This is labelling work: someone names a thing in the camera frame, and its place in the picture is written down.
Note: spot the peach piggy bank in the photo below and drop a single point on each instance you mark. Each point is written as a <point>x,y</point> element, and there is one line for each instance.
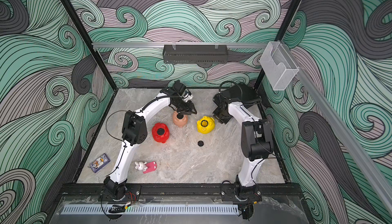
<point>177,122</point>

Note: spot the red piggy bank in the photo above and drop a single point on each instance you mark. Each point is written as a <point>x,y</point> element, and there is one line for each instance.
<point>163,138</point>

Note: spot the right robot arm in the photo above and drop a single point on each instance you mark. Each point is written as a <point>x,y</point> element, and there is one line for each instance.
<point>256,142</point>

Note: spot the clear plastic wall bin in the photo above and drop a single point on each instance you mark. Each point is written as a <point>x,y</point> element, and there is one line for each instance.
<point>279,65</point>

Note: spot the black perforated wall tray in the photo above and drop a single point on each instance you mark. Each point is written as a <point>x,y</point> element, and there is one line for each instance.
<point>195,54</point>

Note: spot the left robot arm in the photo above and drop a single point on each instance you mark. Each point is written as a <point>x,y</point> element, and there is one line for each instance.
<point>135,132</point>

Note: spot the yellow piggy bank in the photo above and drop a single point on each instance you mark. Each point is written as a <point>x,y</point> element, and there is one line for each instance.
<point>206,125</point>

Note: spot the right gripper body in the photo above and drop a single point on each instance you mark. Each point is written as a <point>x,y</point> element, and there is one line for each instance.
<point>223,117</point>

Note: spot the aluminium right rail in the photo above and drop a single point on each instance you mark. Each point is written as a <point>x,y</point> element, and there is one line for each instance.
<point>311,78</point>

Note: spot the white vented strip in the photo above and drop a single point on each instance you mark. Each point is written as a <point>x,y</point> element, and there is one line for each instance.
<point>152,209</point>

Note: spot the small blue card box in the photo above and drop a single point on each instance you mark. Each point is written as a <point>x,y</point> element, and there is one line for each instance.
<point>99,163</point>

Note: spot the black square plate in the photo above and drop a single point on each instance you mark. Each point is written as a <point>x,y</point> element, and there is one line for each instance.
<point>229,92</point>

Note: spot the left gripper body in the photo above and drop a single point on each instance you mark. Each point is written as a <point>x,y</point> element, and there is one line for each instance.
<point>184,107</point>

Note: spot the white bunny on pink base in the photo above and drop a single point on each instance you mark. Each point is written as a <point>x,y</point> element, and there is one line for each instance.
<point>146,167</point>

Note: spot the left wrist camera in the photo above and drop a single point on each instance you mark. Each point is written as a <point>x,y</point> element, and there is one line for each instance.
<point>187,96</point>

